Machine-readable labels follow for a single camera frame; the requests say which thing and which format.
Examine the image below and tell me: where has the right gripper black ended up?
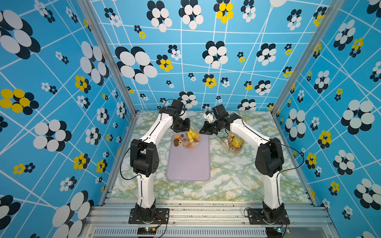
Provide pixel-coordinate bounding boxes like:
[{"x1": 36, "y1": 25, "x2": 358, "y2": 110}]
[{"x1": 198, "y1": 120, "x2": 221, "y2": 135}]

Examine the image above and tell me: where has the ziploc bag of cookies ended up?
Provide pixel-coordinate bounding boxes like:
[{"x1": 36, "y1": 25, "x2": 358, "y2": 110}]
[
  {"x1": 220, "y1": 134, "x2": 244, "y2": 155},
  {"x1": 183, "y1": 129, "x2": 200, "y2": 149}
]

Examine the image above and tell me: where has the lilac plastic tray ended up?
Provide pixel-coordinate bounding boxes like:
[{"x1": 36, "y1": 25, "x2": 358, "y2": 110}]
[{"x1": 166, "y1": 132, "x2": 211, "y2": 181}]

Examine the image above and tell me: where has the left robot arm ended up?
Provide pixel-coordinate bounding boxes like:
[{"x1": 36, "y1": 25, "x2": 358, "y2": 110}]
[{"x1": 130, "y1": 99, "x2": 191, "y2": 222}]

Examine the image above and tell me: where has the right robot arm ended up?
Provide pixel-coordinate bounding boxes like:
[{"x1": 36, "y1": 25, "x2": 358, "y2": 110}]
[{"x1": 200, "y1": 105, "x2": 289, "y2": 225}]

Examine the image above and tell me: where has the pile of poured cookies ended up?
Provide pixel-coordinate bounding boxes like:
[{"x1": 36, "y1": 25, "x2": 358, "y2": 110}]
[{"x1": 173, "y1": 134, "x2": 191, "y2": 148}]

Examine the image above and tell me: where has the left controller board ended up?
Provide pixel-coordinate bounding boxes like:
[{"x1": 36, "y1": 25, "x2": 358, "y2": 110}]
[{"x1": 137, "y1": 227, "x2": 156, "y2": 237}]

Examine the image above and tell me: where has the controller board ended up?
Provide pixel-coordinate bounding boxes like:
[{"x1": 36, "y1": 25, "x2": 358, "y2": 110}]
[
  {"x1": 266, "y1": 228, "x2": 285, "y2": 238},
  {"x1": 137, "y1": 227, "x2": 156, "y2": 237}
]

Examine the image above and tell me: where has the right controller board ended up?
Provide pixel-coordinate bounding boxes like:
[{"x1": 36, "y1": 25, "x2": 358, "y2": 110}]
[{"x1": 266, "y1": 228, "x2": 285, "y2": 238}]

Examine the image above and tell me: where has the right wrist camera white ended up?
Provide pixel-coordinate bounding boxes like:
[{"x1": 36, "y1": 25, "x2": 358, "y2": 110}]
[{"x1": 203, "y1": 111, "x2": 214, "y2": 123}]

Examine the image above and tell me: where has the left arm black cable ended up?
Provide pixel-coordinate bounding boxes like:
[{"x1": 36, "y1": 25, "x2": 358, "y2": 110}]
[{"x1": 119, "y1": 99, "x2": 179, "y2": 181}]

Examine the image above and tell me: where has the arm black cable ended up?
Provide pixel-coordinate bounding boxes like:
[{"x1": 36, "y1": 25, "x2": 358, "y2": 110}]
[
  {"x1": 119, "y1": 99, "x2": 179, "y2": 181},
  {"x1": 241, "y1": 118, "x2": 306, "y2": 209}
]

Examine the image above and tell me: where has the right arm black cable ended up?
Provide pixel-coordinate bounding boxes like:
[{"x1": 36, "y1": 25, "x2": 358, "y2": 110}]
[{"x1": 241, "y1": 118, "x2": 306, "y2": 209}]

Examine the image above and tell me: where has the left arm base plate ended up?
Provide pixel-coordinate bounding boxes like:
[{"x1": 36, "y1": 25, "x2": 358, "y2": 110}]
[{"x1": 128, "y1": 206, "x2": 170, "y2": 225}]

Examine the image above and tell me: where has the aluminium front rail frame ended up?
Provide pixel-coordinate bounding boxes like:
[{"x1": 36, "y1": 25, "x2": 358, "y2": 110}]
[{"x1": 81, "y1": 199, "x2": 340, "y2": 238}]

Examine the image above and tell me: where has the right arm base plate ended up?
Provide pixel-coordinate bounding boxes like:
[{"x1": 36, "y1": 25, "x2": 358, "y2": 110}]
[{"x1": 244, "y1": 207, "x2": 290, "y2": 226}]

